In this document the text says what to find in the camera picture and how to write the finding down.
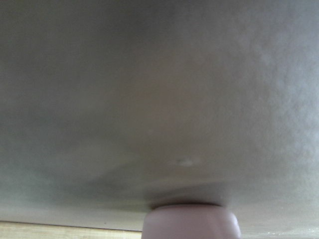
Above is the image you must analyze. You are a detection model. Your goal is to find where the pink cup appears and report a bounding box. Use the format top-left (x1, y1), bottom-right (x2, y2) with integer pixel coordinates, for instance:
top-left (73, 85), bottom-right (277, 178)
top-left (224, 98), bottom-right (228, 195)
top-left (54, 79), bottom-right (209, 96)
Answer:
top-left (141, 204), bottom-right (242, 239)

